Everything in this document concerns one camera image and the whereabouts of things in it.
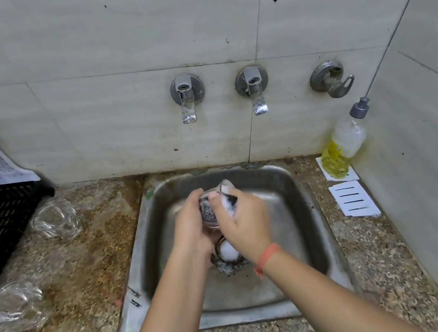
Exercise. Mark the dark speckled sponge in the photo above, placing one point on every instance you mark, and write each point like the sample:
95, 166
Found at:
232, 200

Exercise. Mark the stainless steel sink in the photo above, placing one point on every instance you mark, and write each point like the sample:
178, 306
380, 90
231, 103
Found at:
294, 209

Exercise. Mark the yellow dish soap bottle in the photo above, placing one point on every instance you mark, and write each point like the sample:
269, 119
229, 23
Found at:
334, 162

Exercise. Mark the clear glass cup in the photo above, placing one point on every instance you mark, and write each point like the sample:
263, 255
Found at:
10, 310
209, 212
55, 220

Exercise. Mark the grey wall valve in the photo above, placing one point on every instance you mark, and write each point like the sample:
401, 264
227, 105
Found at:
325, 75

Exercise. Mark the person's right hand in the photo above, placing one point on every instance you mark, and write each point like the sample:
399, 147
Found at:
246, 226

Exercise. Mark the orange wrist thread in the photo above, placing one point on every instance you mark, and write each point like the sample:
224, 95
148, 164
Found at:
267, 258

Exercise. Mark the chrome wall tap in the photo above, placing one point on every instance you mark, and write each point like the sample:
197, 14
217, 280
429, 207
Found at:
186, 89
251, 81

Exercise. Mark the metal sink drain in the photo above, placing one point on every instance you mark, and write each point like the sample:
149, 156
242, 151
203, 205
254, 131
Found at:
228, 255

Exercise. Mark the person's left hand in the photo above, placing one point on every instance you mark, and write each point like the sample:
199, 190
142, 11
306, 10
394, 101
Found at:
188, 232

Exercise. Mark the person's left forearm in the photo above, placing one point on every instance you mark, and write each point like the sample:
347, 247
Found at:
174, 319

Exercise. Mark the person's right forearm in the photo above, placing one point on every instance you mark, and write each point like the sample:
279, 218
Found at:
339, 298

